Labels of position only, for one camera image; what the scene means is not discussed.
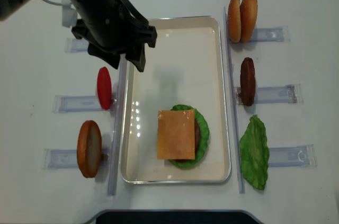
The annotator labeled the clear acrylic rail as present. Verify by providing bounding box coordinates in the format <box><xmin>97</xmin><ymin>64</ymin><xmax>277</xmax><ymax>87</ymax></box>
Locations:
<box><xmin>224</xmin><ymin>7</ymin><xmax>245</xmax><ymax>194</ymax></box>
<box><xmin>107</xmin><ymin>58</ymin><xmax>128</xmax><ymax>196</ymax></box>

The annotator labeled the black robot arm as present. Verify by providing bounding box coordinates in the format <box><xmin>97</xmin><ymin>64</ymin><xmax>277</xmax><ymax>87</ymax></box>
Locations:
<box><xmin>1</xmin><ymin>0</ymin><xmax>157</xmax><ymax>72</ymax></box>

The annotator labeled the clear holder for patty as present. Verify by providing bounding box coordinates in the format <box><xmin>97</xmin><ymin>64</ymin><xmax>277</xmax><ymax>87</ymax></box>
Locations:
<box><xmin>235</xmin><ymin>84</ymin><xmax>304</xmax><ymax>105</ymax></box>

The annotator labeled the white cable connector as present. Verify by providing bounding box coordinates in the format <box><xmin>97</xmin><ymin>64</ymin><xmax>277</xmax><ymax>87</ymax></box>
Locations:
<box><xmin>42</xmin><ymin>0</ymin><xmax>78</xmax><ymax>28</ymax></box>

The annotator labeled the dark base at table edge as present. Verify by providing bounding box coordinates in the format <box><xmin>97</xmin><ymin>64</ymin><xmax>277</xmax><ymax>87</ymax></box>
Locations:
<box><xmin>87</xmin><ymin>210</ymin><xmax>262</xmax><ymax>223</ymax></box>

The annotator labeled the clear holder for sesame buns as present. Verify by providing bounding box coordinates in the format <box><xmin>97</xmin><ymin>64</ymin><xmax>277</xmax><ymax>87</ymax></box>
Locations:
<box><xmin>229</xmin><ymin>25</ymin><xmax>290</xmax><ymax>44</ymax></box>

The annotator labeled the clear holder for bun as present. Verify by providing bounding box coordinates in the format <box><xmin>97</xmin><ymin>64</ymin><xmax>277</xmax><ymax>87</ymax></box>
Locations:
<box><xmin>42</xmin><ymin>148</ymin><xmax>110</xmax><ymax>170</ymax></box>

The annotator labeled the right clear acrylic rail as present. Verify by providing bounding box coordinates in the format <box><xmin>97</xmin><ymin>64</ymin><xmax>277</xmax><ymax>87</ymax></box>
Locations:
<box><xmin>224</xmin><ymin>7</ymin><xmax>245</xmax><ymax>194</ymax></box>

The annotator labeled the red tomato slice standing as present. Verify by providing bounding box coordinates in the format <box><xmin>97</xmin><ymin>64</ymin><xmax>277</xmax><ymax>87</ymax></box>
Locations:
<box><xmin>97</xmin><ymin>67</ymin><xmax>112</xmax><ymax>110</ymax></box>

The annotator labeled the green lettuce leaf standing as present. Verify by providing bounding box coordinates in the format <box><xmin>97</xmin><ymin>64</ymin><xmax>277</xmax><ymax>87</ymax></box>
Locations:
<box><xmin>239</xmin><ymin>115</ymin><xmax>270</xmax><ymax>191</ymax></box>

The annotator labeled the brown meat patty on tray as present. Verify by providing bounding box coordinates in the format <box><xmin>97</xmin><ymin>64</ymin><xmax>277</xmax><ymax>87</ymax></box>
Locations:
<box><xmin>194</xmin><ymin>120</ymin><xmax>201</xmax><ymax>151</ymax></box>

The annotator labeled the clear holder for cheese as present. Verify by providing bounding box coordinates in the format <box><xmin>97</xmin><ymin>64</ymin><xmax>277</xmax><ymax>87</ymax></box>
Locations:
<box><xmin>65</xmin><ymin>38</ymin><xmax>89</xmax><ymax>53</ymax></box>

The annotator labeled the green lettuce leaf on tray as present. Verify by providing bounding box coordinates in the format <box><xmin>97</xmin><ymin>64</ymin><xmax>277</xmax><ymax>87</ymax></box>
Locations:
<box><xmin>169</xmin><ymin>104</ymin><xmax>210</xmax><ymax>169</ymax></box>

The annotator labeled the cream rectangular metal tray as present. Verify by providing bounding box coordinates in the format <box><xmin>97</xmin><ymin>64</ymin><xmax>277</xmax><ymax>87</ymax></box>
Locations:
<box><xmin>117</xmin><ymin>16</ymin><xmax>231</xmax><ymax>184</ymax></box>

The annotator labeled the light orange cheese slice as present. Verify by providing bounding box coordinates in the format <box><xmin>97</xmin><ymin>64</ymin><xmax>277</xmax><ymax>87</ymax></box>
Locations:
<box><xmin>157</xmin><ymin>109</ymin><xmax>195</xmax><ymax>160</ymax></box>

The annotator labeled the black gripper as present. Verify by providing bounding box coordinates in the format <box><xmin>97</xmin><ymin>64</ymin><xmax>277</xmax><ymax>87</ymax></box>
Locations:
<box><xmin>70</xmin><ymin>0</ymin><xmax>157</xmax><ymax>72</ymax></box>

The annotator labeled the brown meat patty standing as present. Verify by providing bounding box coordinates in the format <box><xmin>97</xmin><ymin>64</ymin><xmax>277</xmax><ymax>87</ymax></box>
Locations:
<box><xmin>240</xmin><ymin>57</ymin><xmax>256</xmax><ymax>106</ymax></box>

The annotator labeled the right sesame bun half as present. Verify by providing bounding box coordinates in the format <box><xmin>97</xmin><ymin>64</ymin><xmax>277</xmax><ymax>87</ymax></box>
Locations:
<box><xmin>240</xmin><ymin>0</ymin><xmax>257</xmax><ymax>42</ymax></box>

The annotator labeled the clear holder for tomato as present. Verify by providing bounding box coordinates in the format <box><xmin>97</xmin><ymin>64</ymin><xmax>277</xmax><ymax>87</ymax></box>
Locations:
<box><xmin>52</xmin><ymin>95</ymin><xmax>104</xmax><ymax>113</ymax></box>

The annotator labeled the clear holder for lettuce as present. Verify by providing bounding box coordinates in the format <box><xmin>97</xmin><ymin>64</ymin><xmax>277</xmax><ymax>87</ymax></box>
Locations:
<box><xmin>269</xmin><ymin>145</ymin><xmax>317</xmax><ymax>167</ymax></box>

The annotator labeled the bun half standing left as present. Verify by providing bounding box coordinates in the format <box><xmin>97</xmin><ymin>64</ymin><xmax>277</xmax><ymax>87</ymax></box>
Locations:
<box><xmin>76</xmin><ymin>120</ymin><xmax>102</xmax><ymax>178</ymax></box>

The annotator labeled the sesame bun half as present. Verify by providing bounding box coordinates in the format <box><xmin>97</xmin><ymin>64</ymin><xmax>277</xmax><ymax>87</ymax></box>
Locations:
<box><xmin>227</xmin><ymin>0</ymin><xmax>242</xmax><ymax>43</ymax></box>
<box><xmin>240</xmin><ymin>0</ymin><xmax>257</xmax><ymax>42</ymax></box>

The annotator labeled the left sesame bun half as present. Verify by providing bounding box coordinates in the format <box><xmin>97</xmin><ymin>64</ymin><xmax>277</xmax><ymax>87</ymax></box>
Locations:
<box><xmin>227</xmin><ymin>0</ymin><xmax>242</xmax><ymax>43</ymax></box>

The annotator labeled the left clear acrylic rail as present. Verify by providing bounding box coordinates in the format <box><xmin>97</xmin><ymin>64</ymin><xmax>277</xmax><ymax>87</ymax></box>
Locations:
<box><xmin>107</xmin><ymin>58</ymin><xmax>128</xmax><ymax>196</ymax></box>

